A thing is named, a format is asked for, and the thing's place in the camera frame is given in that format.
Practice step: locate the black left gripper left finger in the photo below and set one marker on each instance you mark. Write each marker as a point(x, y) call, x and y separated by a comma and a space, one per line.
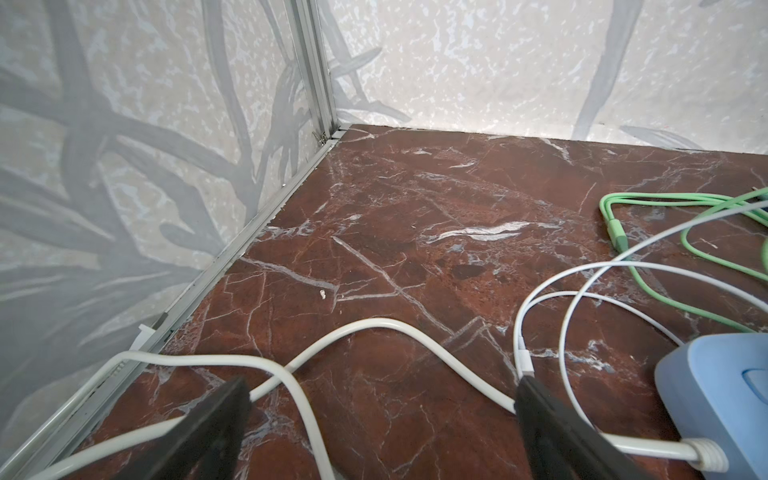
point(205, 443)

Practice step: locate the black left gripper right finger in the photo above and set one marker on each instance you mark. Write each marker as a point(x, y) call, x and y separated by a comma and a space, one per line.
point(561, 445)

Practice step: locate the blue power strip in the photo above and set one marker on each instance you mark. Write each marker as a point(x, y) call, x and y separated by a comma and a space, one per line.
point(714, 389)

